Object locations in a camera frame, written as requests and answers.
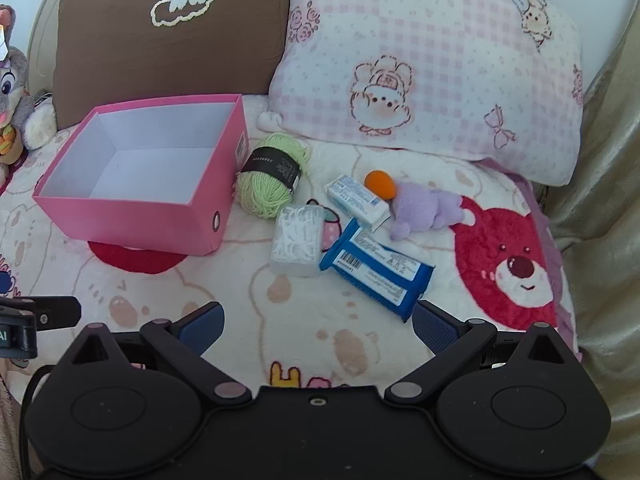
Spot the printed bear blanket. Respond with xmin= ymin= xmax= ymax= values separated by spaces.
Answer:
xmin=0 ymin=92 xmax=583 ymax=396

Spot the small white carton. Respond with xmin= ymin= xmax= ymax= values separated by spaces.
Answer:
xmin=324 ymin=173 xmax=392 ymax=233

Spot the grey rabbit plush toy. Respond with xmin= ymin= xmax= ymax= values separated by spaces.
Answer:
xmin=0 ymin=4 xmax=58 ymax=186

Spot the pink cardboard box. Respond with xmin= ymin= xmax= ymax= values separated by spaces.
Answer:
xmin=31 ymin=94 xmax=250 ymax=257

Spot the black cable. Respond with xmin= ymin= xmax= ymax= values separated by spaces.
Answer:
xmin=19 ymin=364 xmax=53 ymax=480

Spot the blue wet wipes packet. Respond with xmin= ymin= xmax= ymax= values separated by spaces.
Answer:
xmin=319 ymin=217 xmax=436 ymax=324

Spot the beige satin cloth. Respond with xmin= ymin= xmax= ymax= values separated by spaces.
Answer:
xmin=542 ymin=10 xmax=640 ymax=480

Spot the pink checked pillow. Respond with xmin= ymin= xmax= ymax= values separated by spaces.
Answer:
xmin=257 ymin=0 xmax=585 ymax=187

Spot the purple plush toy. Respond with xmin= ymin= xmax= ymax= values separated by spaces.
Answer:
xmin=389 ymin=181 xmax=476 ymax=241

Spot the beige headboard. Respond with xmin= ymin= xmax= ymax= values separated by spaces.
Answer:
xmin=27 ymin=0 xmax=96 ymax=98

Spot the clear floss pick box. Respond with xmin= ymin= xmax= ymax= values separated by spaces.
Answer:
xmin=270 ymin=204 xmax=326 ymax=278

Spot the green yarn ball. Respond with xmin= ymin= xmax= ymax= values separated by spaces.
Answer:
xmin=235 ymin=132 xmax=311 ymax=219

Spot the orange makeup sponge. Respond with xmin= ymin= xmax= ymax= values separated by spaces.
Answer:
xmin=364 ymin=170 xmax=398 ymax=201

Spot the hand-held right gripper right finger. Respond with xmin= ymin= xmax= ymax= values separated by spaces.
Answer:
xmin=384 ymin=300 xmax=568 ymax=407

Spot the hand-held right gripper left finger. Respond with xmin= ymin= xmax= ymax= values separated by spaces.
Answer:
xmin=61 ymin=301 xmax=252 ymax=407

